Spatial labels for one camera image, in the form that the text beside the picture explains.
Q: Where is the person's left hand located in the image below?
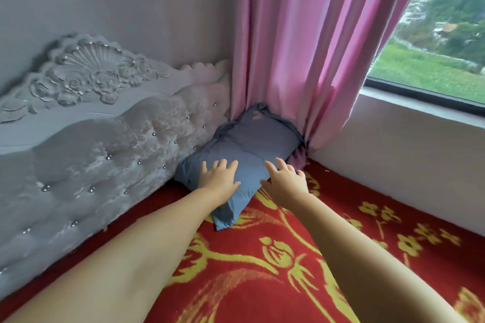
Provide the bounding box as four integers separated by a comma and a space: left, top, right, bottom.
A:
198, 159, 241, 207

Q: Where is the person's right hand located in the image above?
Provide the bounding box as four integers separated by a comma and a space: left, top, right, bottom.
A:
259, 157, 310, 209

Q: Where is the person's left forearm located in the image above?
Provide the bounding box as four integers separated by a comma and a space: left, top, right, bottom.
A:
3, 187, 225, 323

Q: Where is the person's right forearm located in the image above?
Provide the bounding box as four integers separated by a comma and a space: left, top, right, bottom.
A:
271, 193, 468, 323

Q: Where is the blue-grey pillow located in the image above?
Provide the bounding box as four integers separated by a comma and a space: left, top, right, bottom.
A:
174, 103, 306, 231

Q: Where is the red floral blanket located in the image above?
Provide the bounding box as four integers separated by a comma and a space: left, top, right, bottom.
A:
0, 158, 485, 323

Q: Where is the white carved tufted headboard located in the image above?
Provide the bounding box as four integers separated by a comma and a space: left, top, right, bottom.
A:
0, 33, 233, 301

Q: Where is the pink curtain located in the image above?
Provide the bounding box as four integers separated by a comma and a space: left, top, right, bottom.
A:
229, 0, 435, 172

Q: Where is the window with dark frame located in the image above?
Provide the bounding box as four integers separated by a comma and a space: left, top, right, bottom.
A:
362, 0, 485, 117

